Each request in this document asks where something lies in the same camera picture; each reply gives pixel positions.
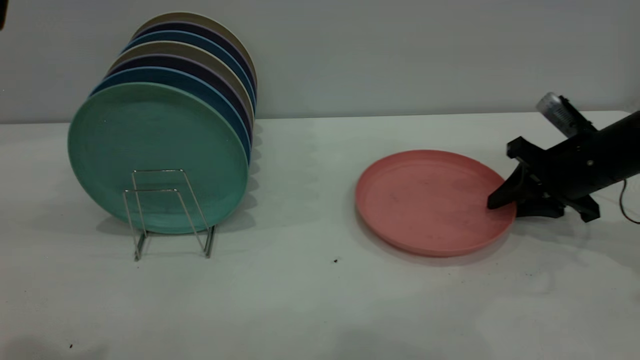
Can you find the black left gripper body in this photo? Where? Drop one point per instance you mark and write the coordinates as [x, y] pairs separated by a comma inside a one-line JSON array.
[[2, 20]]

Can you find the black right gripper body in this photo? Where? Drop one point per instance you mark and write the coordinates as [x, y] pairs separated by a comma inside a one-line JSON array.
[[590, 165]]

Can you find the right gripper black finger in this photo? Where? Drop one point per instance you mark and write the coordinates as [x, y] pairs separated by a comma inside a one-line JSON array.
[[542, 207], [515, 190]]

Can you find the pink plate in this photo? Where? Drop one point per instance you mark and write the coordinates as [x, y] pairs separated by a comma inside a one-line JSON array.
[[430, 205]]

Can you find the beige plate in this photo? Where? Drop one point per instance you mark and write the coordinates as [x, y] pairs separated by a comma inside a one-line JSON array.
[[192, 16], [170, 48]]

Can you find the blue plate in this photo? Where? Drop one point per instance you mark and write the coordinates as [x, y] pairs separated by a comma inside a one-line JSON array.
[[185, 36], [165, 75]]

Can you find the dark purple plate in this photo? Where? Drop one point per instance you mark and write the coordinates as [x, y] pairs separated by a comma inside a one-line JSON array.
[[192, 27], [170, 61]]

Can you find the green plate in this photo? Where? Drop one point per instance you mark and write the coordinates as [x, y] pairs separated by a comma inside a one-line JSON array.
[[150, 135]]

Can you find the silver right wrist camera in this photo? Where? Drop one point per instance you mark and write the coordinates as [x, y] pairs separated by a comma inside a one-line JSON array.
[[555, 112]]

